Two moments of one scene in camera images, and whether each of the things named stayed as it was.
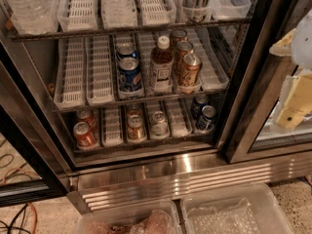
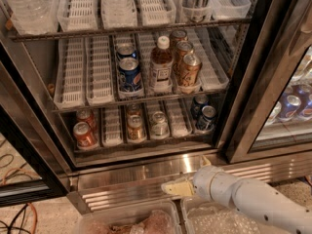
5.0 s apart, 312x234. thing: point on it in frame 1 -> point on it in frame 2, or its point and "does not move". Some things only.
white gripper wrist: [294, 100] -> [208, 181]
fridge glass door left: [36, 163] does not move
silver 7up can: [160, 129] does not move
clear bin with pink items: [159, 217] does not move
